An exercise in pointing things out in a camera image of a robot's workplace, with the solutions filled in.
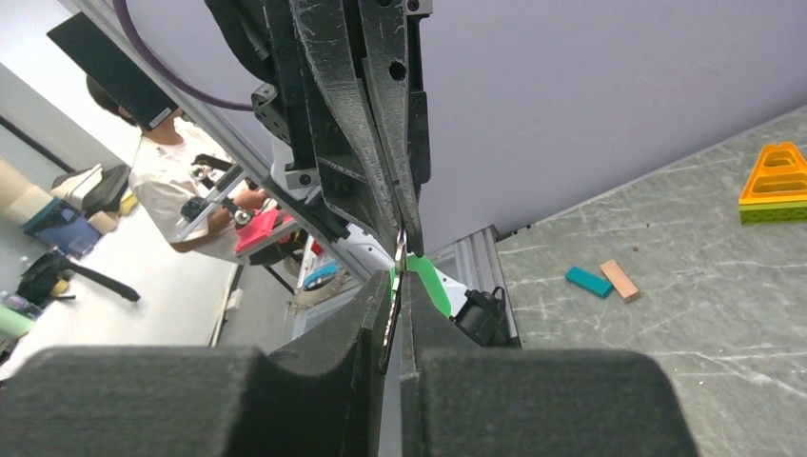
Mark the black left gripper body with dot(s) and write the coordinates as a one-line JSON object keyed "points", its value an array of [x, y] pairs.
{"points": [[265, 40]]}

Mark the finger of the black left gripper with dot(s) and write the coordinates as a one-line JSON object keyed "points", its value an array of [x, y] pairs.
{"points": [[385, 38], [356, 186]]}

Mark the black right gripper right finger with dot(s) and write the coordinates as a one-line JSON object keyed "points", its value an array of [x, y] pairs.
{"points": [[459, 399]]}

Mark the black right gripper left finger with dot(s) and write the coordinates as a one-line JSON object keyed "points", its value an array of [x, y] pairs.
{"points": [[319, 395]]}

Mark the green key tag keyring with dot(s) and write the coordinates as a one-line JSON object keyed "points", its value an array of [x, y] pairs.
{"points": [[433, 282]]}

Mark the silver metal key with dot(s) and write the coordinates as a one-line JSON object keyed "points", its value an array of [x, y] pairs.
{"points": [[397, 273]]}

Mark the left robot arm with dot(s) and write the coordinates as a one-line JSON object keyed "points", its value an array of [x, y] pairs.
{"points": [[366, 246]]}

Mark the teal wooden block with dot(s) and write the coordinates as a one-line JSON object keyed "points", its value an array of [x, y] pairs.
{"points": [[589, 282]]}

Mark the tan wooden block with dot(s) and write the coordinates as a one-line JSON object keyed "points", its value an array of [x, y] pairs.
{"points": [[623, 285]]}

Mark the person in white shirt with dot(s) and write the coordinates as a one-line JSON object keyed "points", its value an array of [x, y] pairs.
{"points": [[160, 181]]}

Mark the orange yellow toy stack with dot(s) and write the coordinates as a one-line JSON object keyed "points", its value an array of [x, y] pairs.
{"points": [[775, 191]]}

